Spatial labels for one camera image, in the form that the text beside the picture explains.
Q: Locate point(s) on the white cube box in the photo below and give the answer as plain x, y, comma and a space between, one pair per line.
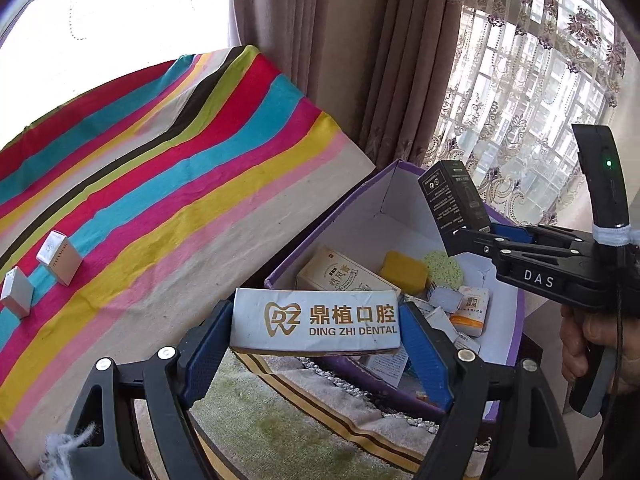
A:
60, 258

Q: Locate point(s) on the person's right hand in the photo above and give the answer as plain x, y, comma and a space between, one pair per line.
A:
599, 330

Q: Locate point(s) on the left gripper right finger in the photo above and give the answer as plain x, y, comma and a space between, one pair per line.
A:
530, 442

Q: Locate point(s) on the beige drape curtain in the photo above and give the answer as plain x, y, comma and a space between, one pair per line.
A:
379, 67

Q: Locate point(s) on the orange white tissue pack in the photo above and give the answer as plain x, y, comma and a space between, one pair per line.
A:
470, 316

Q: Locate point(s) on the small white box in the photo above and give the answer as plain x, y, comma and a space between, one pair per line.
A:
17, 291

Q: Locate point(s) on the round green sponge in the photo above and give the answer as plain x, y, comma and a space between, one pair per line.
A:
443, 271

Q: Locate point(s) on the cream tall box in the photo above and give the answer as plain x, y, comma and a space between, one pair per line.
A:
330, 271

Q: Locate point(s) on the rainbow striped cushion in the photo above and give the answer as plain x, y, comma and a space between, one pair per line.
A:
175, 184

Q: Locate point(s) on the dental white box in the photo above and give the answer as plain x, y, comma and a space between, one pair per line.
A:
313, 323

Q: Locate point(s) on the white leaflet box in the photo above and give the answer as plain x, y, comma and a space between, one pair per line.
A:
389, 367

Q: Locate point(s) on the yellow sponge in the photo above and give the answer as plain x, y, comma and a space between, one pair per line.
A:
408, 274

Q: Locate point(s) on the purple white cardboard box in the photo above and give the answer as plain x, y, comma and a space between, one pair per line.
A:
384, 236

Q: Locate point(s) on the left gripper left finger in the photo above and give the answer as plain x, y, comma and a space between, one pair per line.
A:
169, 382

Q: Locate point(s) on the floral lace sheer curtain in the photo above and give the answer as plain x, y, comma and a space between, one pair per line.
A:
524, 73

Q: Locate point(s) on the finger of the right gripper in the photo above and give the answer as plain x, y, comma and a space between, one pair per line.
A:
484, 243
541, 235

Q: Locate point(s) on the black product box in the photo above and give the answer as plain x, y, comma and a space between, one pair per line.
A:
453, 198

